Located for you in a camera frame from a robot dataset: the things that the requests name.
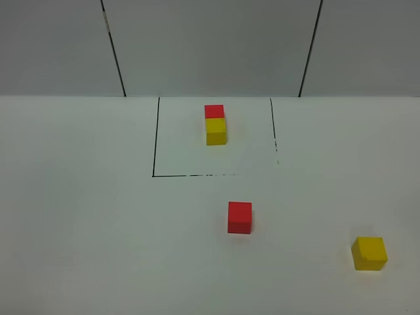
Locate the yellow template block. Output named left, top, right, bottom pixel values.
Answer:
left=205, top=118, right=227, bottom=146

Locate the red template block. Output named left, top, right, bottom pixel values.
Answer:
left=204, top=104, right=225, bottom=119

